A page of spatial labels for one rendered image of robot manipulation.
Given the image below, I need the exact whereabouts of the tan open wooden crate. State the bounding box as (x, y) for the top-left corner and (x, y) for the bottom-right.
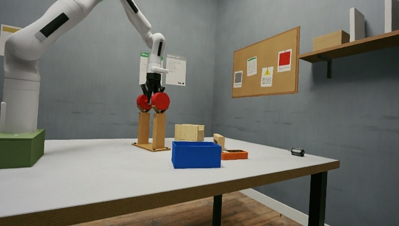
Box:
(175, 124), (205, 142)

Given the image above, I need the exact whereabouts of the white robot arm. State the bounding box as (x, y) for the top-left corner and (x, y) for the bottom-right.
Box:
(0, 0), (168, 133)

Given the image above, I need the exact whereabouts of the blue open bin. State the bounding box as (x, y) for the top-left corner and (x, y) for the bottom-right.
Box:
(171, 141), (222, 169)

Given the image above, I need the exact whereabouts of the wooden cradle stand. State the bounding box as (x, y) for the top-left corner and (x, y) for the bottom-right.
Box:
(131, 105), (171, 152)

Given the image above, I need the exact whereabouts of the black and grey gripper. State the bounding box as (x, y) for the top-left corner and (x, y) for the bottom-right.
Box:
(141, 73), (165, 105)

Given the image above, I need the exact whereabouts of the orange pocket multimeter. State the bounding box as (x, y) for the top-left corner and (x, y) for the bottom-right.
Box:
(221, 150), (248, 160)

